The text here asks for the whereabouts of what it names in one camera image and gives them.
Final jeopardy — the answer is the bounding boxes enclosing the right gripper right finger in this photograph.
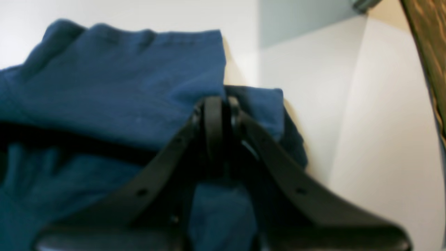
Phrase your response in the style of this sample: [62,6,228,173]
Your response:
[228,97,412,251]

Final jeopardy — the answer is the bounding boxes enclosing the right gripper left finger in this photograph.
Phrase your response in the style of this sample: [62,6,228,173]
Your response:
[33,96,223,251]

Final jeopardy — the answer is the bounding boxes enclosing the dark blue T-shirt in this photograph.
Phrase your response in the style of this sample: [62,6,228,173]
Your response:
[1,20,308,251]

